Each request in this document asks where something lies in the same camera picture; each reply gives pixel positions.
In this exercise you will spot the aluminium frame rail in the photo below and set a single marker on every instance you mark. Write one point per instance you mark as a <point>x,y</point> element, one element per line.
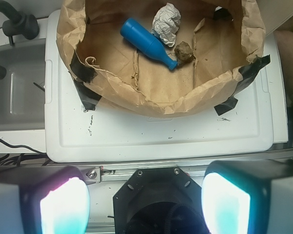
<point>195,167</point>

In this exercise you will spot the crumpled white paper ball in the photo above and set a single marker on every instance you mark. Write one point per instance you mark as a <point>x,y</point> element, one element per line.
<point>166,24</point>

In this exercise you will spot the brown rock lump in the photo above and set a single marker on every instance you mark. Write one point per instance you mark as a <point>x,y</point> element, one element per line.
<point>184,53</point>

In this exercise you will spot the grey sink basin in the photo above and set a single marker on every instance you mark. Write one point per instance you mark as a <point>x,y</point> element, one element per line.
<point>22,95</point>

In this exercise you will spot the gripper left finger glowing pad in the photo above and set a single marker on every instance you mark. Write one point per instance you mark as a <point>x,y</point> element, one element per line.
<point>43,200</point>

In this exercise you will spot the black tape back right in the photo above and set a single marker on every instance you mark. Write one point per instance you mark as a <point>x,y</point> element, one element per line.
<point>222,14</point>

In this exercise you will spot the black tape front left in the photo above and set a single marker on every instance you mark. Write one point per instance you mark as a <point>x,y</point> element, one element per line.
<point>84,75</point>

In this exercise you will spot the black faucet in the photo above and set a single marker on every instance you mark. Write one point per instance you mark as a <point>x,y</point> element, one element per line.
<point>18,23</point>

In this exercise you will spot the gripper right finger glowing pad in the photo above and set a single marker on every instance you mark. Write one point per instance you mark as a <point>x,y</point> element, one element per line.
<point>248,197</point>

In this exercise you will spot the brown paper bag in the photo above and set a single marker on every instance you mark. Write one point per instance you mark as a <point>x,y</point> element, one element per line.
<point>127,78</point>

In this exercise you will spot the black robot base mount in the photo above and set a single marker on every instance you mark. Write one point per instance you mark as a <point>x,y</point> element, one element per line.
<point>159,201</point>

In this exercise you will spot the black tape front right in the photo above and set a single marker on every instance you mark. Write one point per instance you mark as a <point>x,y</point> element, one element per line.
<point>249,73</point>

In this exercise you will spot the black tape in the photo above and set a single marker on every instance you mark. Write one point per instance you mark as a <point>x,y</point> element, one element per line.
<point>249,73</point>
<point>84,75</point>
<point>222,14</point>

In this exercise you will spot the blue plastic bottle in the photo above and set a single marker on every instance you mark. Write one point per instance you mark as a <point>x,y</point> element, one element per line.
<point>146,43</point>

